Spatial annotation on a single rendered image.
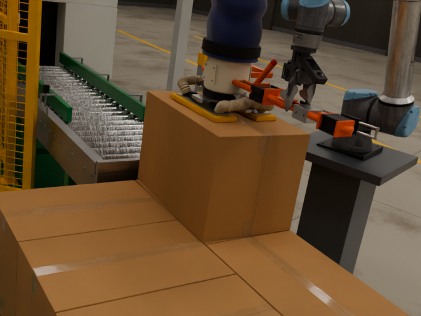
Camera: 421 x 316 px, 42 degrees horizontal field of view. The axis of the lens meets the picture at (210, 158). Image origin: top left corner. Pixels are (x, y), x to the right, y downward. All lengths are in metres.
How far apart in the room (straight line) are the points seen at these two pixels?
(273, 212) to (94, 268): 0.72
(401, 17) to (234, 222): 1.06
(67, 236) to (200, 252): 0.45
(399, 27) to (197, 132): 0.96
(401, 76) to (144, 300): 1.43
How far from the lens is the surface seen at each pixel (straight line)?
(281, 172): 2.02
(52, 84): 3.93
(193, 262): 1.84
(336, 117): 1.69
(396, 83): 2.45
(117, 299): 1.63
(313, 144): 2.63
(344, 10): 1.89
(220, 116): 1.98
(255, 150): 1.91
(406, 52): 2.41
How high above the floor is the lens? 1.46
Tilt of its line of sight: 19 degrees down
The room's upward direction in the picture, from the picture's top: 9 degrees clockwise
